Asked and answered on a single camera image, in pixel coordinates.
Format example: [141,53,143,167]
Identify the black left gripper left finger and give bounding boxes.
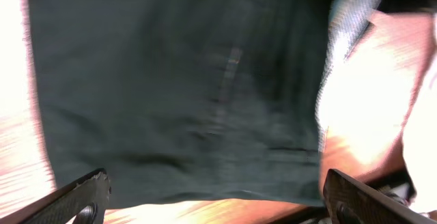
[1,168,111,224]

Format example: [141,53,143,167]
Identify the black shorts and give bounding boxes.
[28,0,381,208]

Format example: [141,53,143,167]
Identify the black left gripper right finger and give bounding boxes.
[323,169,434,224]

